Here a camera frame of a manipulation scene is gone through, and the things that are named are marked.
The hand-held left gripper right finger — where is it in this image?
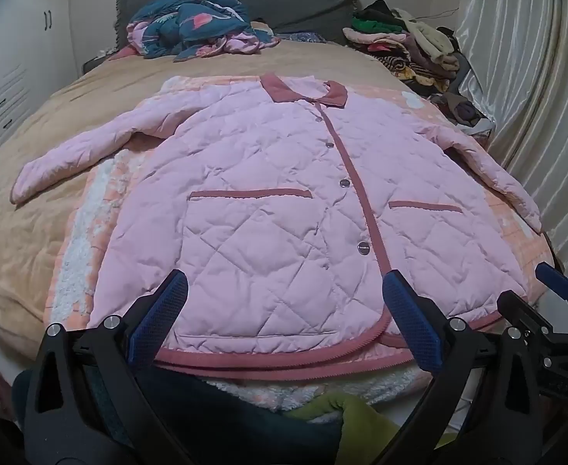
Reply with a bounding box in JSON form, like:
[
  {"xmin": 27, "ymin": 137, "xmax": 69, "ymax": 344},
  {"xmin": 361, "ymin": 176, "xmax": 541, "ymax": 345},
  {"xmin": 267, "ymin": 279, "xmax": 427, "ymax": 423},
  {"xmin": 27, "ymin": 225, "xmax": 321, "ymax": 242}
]
[{"xmin": 376, "ymin": 272, "xmax": 543, "ymax": 465}]

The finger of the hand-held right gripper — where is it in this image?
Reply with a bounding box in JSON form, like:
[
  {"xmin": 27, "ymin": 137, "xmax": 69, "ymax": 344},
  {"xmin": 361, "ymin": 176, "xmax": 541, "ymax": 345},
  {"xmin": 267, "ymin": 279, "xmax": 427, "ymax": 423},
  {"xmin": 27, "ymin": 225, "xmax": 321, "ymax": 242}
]
[
  {"xmin": 497, "ymin": 289, "xmax": 568, "ymax": 400},
  {"xmin": 535, "ymin": 262, "xmax": 568, "ymax": 325}
]

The heap of dark clothes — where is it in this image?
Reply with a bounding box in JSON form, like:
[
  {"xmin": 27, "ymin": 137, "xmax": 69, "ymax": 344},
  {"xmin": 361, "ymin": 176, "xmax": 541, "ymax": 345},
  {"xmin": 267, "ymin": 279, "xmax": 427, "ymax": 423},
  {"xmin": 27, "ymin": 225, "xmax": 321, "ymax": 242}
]
[{"xmin": 429, "ymin": 90, "xmax": 498, "ymax": 136}]

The orange and white fleece blanket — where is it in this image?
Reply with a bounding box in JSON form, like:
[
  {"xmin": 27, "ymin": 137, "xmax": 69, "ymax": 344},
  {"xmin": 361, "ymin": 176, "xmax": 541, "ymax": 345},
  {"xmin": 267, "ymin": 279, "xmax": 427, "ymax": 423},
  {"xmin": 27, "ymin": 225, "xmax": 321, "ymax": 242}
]
[{"xmin": 44, "ymin": 75, "xmax": 563, "ymax": 412}]

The teal floral duvet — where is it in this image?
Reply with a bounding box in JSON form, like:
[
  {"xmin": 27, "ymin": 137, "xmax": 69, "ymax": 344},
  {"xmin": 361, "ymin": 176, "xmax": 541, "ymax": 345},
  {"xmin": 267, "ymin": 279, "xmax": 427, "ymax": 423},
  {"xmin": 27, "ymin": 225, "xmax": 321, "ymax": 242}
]
[{"xmin": 126, "ymin": 0, "xmax": 282, "ymax": 64}]

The blue patterned pillow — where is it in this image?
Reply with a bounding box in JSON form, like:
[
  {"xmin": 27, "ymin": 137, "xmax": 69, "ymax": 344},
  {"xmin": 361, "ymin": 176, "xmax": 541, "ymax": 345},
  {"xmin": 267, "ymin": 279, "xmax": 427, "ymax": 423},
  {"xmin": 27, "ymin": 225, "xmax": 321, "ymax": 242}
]
[{"xmin": 276, "ymin": 30, "xmax": 326, "ymax": 45}]

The grey padded headboard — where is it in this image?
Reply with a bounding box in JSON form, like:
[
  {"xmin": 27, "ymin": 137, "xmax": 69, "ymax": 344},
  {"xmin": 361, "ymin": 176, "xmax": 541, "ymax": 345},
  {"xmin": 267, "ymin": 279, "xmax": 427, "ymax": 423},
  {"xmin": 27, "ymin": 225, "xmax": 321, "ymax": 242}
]
[{"xmin": 114, "ymin": 0, "xmax": 362, "ymax": 59}]

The silver satin curtain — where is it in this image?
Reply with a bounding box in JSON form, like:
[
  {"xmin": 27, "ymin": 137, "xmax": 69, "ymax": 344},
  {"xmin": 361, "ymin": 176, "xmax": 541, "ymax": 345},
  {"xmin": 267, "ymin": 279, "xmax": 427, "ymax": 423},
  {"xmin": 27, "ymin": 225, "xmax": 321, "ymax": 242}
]
[{"xmin": 451, "ymin": 0, "xmax": 568, "ymax": 282}]

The tan bedspread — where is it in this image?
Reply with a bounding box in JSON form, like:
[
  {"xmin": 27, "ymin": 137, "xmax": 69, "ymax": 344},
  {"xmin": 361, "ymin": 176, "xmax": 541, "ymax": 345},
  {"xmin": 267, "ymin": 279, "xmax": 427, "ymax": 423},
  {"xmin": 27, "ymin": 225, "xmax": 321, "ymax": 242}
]
[{"xmin": 0, "ymin": 39, "xmax": 459, "ymax": 364}]

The pink quilted jacket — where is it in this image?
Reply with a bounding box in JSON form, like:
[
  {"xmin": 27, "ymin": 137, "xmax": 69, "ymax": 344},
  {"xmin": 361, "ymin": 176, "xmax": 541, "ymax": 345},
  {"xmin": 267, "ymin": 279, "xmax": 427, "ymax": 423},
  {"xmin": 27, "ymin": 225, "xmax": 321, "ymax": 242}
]
[{"xmin": 10, "ymin": 72, "xmax": 543, "ymax": 381}]

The pile of folded clothes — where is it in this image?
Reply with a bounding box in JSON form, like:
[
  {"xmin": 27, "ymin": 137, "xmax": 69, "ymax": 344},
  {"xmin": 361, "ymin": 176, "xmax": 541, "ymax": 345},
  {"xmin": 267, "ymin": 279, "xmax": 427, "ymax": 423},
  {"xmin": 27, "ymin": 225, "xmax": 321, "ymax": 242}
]
[{"xmin": 343, "ymin": 0, "xmax": 461, "ymax": 95}]

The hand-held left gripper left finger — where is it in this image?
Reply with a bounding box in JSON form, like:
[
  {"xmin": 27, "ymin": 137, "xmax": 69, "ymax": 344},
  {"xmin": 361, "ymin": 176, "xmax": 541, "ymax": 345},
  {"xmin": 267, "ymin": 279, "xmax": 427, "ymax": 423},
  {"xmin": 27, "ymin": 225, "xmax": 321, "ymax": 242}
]
[{"xmin": 22, "ymin": 269, "xmax": 192, "ymax": 465}]

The white wardrobe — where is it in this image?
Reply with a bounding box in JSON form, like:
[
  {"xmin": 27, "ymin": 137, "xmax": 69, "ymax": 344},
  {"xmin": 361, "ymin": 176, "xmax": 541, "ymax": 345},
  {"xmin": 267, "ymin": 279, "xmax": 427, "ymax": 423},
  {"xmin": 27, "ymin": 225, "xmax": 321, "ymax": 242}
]
[{"xmin": 0, "ymin": 0, "xmax": 79, "ymax": 175}]

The red cloth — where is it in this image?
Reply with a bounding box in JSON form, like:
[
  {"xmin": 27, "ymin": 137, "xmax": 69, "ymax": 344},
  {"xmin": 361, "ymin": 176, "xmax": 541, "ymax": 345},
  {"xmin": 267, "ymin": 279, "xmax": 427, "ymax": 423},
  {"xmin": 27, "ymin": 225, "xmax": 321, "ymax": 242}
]
[{"xmin": 108, "ymin": 45, "xmax": 142, "ymax": 61}]

